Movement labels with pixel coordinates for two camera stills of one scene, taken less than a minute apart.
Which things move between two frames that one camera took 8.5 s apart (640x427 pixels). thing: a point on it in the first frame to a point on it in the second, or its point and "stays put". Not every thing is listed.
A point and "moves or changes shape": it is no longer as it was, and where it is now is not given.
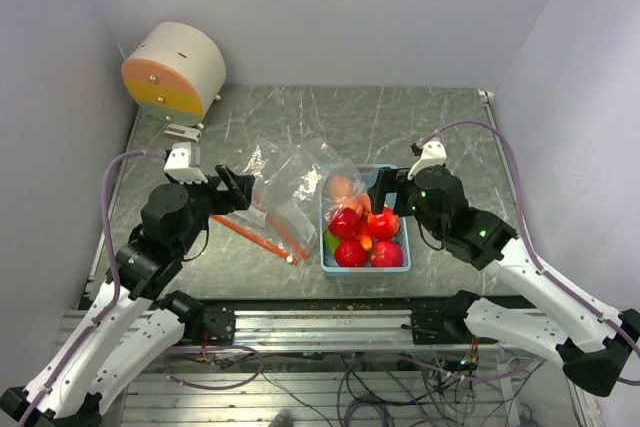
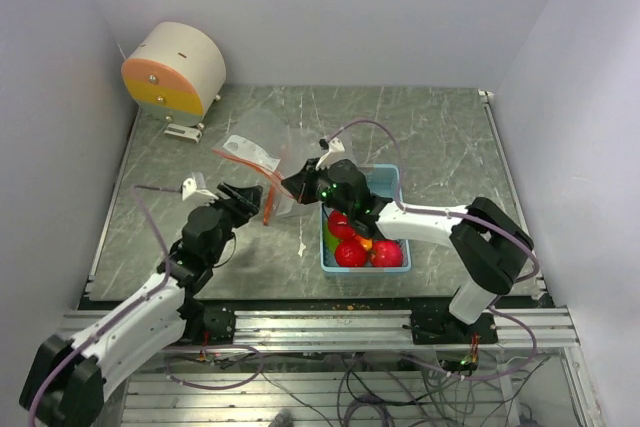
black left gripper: [241, 185] to [241, 210]
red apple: [387, 254] stays put
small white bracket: [183, 132] stays put
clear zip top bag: [296, 186] moves or changes shape
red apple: [344, 223] stays put
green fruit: [330, 242] stays put
